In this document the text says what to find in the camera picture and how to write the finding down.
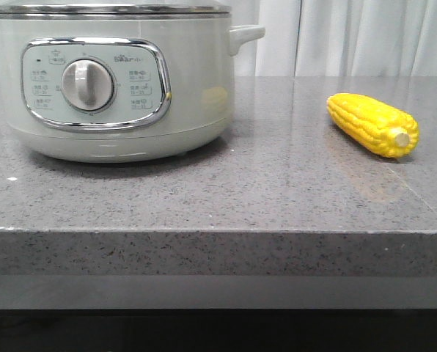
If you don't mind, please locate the white curtain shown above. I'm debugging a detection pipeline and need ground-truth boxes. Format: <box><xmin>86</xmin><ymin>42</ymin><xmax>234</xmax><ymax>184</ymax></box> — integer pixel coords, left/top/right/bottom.
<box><xmin>230</xmin><ymin>1</ymin><xmax>437</xmax><ymax>77</ymax></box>

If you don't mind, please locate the pale green electric cooking pot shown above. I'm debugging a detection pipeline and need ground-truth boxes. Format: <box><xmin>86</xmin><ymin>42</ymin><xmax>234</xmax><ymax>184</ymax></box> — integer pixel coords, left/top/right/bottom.
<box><xmin>0</xmin><ymin>16</ymin><xmax>265</xmax><ymax>163</ymax></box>

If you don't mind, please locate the yellow corn cob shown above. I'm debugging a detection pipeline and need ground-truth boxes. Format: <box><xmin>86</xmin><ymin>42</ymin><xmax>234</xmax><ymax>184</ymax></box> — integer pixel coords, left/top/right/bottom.
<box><xmin>326</xmin><ymin>92</ymin><xmax>419</xmax><ymax>158</ymax></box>

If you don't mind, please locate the glass pot lid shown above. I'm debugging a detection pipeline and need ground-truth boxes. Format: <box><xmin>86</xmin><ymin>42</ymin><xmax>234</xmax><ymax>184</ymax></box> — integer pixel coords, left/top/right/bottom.
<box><xmin>0</xmin><ymin>1</ymin><xmax>232</xmax><ymax>20</ymax></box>

